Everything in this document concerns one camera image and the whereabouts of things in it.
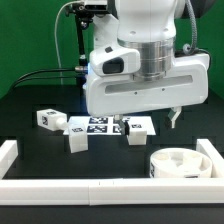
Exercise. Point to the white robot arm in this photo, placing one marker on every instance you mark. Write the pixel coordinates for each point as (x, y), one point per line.
(151, 63)

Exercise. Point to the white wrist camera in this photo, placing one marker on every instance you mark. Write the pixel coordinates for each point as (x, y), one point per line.
(114, 61)

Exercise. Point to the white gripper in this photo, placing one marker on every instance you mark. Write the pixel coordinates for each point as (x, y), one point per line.
(186, 83)

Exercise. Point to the white round stool seat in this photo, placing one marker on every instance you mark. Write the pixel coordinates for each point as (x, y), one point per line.
(179, 163)

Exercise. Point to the white U-shaped frame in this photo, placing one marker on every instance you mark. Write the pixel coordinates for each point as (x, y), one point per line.
(112, 191)

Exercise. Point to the black camera on stand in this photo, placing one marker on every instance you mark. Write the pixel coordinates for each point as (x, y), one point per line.
(84, 12)

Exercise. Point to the white marker sheet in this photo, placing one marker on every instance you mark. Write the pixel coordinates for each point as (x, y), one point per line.
(107, 126)

